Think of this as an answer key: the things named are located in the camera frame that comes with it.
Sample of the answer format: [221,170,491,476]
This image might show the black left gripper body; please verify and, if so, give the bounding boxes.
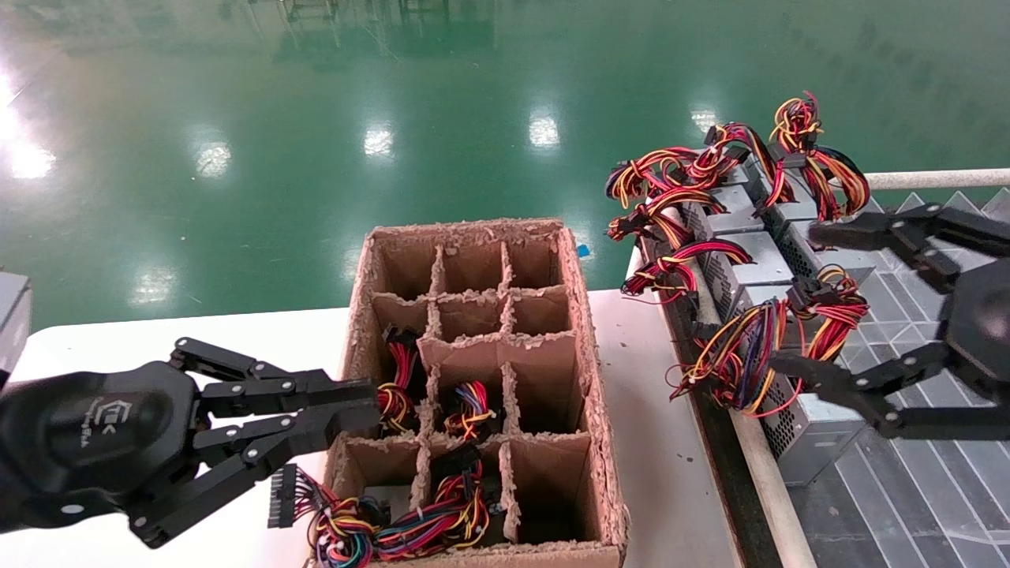
[0,363,202,531]

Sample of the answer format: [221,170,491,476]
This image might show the power supply with coloured wires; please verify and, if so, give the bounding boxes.
[605,146,750,202]
[669,267,877,486]
[606,185,768,247]
[769,90,878,278]
[621,231,796,316]

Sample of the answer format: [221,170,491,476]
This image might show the multicoloured wire harness with connector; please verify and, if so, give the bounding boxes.
[267,464,387,568]

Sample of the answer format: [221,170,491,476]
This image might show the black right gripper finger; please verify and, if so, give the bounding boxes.
[769,341,1010,441]
[809,204,1010,294]

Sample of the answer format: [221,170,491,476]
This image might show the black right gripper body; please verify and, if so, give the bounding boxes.
[943,260,1010,399]

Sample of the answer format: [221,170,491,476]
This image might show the wire bundle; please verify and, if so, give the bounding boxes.
[377,325,425,435]
[443,381,498,441]
[379,446,506,553]

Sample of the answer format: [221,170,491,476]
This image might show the wire bundle at box front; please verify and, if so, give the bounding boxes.
[379,446,506,553]

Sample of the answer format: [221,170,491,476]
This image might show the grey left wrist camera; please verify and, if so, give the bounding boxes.
[0,272,34,387]

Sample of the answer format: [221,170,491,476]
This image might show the pile of wire harnesses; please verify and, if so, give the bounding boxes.
[701,121,798,220]

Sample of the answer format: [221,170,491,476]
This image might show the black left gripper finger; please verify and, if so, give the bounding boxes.
[128,405,381,549]
[170,338,380,420]

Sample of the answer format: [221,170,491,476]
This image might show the brown divided cardboard box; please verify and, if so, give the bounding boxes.
[325,219,630,568]

